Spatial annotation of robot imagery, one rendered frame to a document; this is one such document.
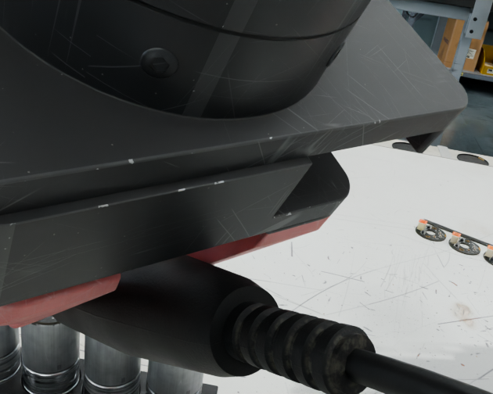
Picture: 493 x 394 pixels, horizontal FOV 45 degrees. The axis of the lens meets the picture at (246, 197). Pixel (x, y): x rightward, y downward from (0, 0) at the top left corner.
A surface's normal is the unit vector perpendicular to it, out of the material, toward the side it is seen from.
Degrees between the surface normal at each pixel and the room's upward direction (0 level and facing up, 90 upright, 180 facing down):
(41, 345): 90
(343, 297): 0
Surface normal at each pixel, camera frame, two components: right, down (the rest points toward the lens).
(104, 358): -0.08, 0.44
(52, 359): 0.34, 0.47
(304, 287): 0.14, -0.88
